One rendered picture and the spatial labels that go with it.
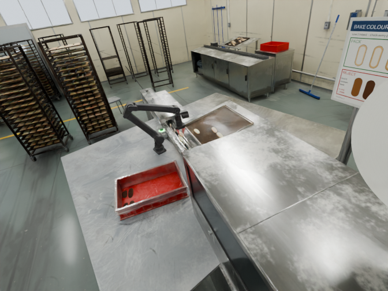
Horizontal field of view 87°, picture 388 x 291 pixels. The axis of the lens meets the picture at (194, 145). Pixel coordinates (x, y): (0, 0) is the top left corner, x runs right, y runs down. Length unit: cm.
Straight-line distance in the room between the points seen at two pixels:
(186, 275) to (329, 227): 70
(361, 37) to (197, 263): 143
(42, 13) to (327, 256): 868
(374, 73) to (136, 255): 157
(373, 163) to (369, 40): 104
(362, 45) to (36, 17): 835
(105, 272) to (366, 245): 112
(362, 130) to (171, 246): 105
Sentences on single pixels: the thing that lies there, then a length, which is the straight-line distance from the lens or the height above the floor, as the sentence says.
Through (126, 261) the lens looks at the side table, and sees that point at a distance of 130.
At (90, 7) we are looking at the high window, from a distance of 861.
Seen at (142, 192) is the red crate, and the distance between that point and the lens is 157.
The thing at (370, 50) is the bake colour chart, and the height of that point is 158.
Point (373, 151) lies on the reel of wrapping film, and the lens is 46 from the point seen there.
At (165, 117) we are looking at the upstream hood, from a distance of 232.
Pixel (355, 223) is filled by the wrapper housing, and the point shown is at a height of 130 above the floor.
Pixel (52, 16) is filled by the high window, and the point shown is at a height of 226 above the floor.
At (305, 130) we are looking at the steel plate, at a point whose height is 82.
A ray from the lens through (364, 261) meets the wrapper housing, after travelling 72.
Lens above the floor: 188
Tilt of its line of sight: 34 degrees down
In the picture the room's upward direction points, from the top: 9 degrees counter-clockwise
